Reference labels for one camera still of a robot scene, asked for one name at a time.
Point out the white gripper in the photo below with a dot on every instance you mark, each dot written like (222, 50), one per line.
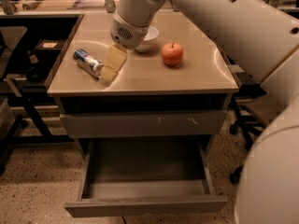
(130, 34)

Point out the silver blue redbull can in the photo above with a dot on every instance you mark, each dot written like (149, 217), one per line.
(88, 62)

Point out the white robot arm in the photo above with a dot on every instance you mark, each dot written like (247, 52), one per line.
(264, 42)

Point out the grey drawer cabinet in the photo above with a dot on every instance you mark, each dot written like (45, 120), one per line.
(201, 81)

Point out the closed grey top drawer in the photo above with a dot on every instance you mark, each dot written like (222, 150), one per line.
(143, 124)

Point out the open grey middle drawer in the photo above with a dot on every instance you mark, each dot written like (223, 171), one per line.
(140, 176)

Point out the white ceramic bowl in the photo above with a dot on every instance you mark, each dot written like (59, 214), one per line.
(149, 41)

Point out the red apple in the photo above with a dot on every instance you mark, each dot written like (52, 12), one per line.
(172, 53)

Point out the black side table left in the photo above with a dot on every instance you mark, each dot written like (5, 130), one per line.
(30, 67)

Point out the black office chair right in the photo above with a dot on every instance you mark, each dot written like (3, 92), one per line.
(245, 122)

